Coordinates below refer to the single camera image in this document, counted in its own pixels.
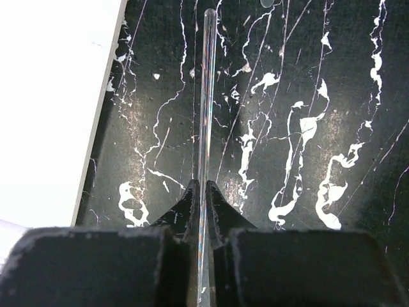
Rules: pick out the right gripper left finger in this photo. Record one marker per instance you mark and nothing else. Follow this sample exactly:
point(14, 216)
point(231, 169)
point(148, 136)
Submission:
point(78, 266)

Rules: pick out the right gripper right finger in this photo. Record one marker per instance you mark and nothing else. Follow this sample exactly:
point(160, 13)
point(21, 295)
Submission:
point(265, 267)

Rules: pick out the thin glass rod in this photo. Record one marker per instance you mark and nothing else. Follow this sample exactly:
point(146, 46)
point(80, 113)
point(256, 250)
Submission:
point(205, 132)

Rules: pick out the white rectangular lid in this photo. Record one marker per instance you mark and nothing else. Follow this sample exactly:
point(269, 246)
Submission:
point(55, 62)

